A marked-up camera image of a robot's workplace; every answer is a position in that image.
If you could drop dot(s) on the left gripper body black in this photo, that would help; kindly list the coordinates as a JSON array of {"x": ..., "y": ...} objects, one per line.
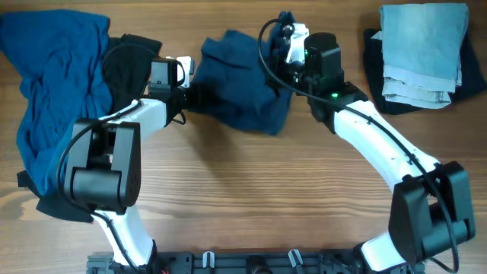
[{"x": 191, "y": 99}]

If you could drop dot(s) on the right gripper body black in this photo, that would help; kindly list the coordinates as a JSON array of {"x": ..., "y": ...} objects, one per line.
[{"x": 280, "y": 76}]

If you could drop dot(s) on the navy blue shorts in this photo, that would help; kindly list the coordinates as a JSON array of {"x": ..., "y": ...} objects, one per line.
[{"x": 233, "y": 84}]

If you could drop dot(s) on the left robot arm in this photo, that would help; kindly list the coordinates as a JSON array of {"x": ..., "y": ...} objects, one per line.
[{"x": 100, "y": 171}]

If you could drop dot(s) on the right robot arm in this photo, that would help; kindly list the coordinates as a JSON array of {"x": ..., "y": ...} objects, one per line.
[{"x": 431, "y": 209}]

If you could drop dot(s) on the black garment left pile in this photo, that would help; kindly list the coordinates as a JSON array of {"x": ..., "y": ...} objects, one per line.
[{"x": 125, "y": 68}]

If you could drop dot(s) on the folded light blue jeans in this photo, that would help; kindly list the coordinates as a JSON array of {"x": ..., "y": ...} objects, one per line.
[{"x": 421, "y": 52}]

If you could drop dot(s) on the bright blue garment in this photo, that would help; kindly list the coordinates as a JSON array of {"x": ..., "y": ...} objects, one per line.
[{"x": 58, "y": 55}]

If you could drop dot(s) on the black garment under jeans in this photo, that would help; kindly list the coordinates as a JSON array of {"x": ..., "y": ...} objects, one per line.
[{"x": 473, "y": 82}]

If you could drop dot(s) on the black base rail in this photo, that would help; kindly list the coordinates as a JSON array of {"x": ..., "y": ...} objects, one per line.
[{"x": 292, "y": 262}]

